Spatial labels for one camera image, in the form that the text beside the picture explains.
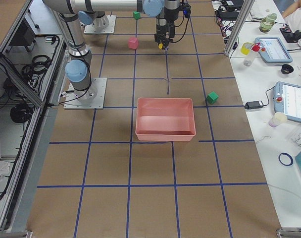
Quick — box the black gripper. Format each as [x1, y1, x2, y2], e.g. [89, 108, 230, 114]
[154, 0, 191, 50]

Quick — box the green cube near arm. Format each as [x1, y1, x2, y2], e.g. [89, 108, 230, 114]
[133, 11, 141, 20]

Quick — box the pink cube centre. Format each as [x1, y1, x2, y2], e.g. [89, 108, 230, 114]
[128, 37, 139, 50]

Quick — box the green cube front edge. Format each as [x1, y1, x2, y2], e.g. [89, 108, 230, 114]
[206, 91, 219, 104]

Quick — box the pink plastic bin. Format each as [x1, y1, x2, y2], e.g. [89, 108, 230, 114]
[135, 98, 196, 142]

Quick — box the yellow tape roll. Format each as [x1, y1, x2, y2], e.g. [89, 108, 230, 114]
[241, 42, 253, 56]

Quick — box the clear squeeze bottle red cap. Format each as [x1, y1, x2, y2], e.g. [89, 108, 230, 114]
[243, 43, 261, 66]

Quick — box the green glass jar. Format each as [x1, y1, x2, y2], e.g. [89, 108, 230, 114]
[259, 13, 277, 33]

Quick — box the teach pendant upper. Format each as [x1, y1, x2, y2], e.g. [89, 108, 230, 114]
[254, 37, 293, 63]

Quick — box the teach pendant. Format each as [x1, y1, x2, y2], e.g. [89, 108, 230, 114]
[254, 37, 293, 63]
[273, 81, 301, 122]

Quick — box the black power adapter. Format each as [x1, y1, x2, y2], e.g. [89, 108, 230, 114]
[244, 101, 264, 110]

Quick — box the black bowl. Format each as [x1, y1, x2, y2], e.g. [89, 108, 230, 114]
[281, 64, 294, 75]

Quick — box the teach pendant lower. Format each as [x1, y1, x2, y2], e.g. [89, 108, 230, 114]
[273, 81, 301, 122]

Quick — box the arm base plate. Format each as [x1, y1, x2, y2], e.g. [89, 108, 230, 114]
[84, 15, 116, 35]
[63, 77, 107, 110]

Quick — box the blue tape ring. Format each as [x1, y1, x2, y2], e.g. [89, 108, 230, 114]
[278, 153, 294, 166]

